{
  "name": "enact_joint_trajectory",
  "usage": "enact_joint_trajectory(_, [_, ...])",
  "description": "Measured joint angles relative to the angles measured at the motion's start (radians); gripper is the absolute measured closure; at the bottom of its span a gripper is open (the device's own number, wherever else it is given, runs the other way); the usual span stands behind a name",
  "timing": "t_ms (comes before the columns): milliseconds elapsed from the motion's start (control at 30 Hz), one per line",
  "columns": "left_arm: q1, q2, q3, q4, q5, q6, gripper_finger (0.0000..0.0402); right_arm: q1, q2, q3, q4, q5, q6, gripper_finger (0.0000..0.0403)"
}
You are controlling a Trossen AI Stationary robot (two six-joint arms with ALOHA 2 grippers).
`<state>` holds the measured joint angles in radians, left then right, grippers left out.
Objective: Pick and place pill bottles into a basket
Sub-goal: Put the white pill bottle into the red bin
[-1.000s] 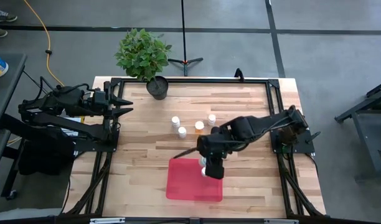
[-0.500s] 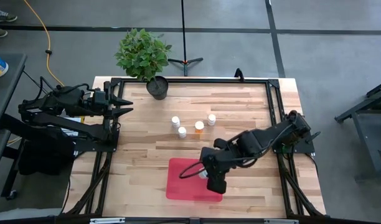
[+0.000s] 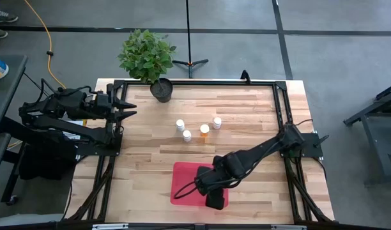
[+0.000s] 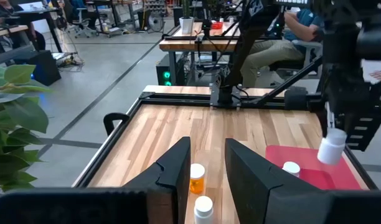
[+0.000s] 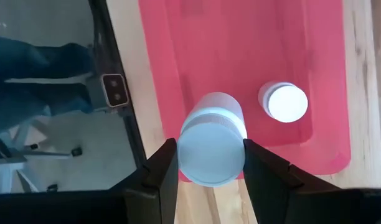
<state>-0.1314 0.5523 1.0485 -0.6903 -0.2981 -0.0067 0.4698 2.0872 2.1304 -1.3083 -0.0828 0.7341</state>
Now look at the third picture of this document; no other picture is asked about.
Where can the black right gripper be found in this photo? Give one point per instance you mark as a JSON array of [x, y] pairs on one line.
[[215, 199]]

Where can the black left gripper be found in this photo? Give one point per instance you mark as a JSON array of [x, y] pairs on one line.
[[104, 105]]

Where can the orange pill bottle white cap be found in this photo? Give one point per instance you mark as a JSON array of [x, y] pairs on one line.
[[204, 128]]

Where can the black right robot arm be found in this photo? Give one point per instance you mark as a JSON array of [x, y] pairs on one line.
[[256, 151]]

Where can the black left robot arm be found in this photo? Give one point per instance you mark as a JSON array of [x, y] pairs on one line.
[[55, 105]]

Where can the red translucent plastic basket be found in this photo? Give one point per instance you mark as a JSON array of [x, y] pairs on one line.
[[182, 179]]

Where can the white paper sheet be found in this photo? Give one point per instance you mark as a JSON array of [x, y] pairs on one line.
[[73, 136]]

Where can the green potted plant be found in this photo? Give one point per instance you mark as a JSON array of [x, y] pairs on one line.
[[147, 57]]

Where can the black tripod stand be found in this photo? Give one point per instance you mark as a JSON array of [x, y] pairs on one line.
[[190, 64]]

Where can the black bag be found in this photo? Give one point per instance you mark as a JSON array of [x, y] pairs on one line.
[[42, 163]]

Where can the dark grey side table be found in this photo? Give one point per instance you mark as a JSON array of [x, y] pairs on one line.
[[10, 92]]

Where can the black clamp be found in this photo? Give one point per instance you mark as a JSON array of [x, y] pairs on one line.
[[245, 77]]

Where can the black metal cart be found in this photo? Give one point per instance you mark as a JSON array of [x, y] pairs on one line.
[[384, 134]]

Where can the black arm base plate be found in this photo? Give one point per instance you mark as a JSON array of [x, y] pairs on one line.
[[87, 149], [310, 143]]

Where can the silver metal bracket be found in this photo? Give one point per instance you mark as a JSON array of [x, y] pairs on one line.
[[288, 227], [109, 226]]

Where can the black aluminium frame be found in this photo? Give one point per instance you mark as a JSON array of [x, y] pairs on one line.
[[214, 83]]

